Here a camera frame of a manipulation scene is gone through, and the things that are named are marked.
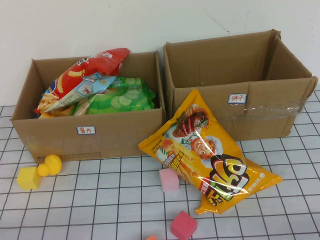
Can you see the blue-bordered handwritten chips label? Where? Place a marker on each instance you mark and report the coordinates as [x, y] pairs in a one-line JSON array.
[[86, 130]]

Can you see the yellow foam cube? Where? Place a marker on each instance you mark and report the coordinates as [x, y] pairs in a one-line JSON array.
[[27, 178]]

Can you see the orange fries snack bag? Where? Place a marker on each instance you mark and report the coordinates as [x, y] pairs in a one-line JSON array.
[[200, 152]]

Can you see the yellow rubber duck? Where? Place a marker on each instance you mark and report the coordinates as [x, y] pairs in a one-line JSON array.
[[50, 165]]

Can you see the light pink foam cube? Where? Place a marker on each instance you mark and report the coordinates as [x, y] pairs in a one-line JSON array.
[[169, 180]]

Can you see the magenta foam cube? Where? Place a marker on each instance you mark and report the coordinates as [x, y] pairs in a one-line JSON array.
[[183, 225]]

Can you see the clear-taped cardboard box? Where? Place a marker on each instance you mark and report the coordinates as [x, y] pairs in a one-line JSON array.
[[212, 62]]

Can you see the red fries snack bag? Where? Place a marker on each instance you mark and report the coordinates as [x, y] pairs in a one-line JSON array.
[[75, 75]]

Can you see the blue-bordered handwritten biscuit label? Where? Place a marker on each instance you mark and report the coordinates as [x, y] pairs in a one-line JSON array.
[[237, 98]]

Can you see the green cucumber chip bag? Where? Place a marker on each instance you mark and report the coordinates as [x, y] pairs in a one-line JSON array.
[[127, 100]]

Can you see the yellow-orange snack bag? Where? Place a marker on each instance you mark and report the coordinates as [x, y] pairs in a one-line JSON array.
[[60, 112]]

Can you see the orange foam block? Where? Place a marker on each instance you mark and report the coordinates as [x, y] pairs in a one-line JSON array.
[[152, 237]]

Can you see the light blue snack bag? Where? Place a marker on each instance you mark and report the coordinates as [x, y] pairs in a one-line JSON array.
[[93, 87]]

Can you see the clear packing tape strip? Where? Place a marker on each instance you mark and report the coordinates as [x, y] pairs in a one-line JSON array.
[[272, 109]]

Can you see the cardboard box with sf-express print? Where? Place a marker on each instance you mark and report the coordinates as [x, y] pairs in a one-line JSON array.
[[62, 146]]

